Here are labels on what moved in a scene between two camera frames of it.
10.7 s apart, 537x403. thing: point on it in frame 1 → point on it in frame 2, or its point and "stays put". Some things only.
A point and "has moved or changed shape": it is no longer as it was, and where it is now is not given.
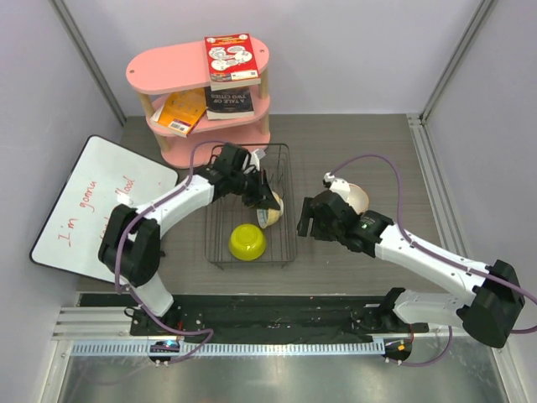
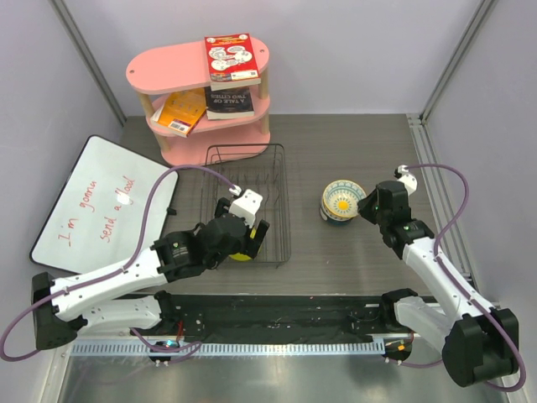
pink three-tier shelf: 184,69 stays put
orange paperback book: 182,111 stays put
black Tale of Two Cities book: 229,103 stays put
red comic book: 231,61 stays put
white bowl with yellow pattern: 268,217 has moved or changed shape
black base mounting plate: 223,316 stays put
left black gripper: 262,192 → 249,247
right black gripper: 309,212 → 365,205
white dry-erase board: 106,175 stays put
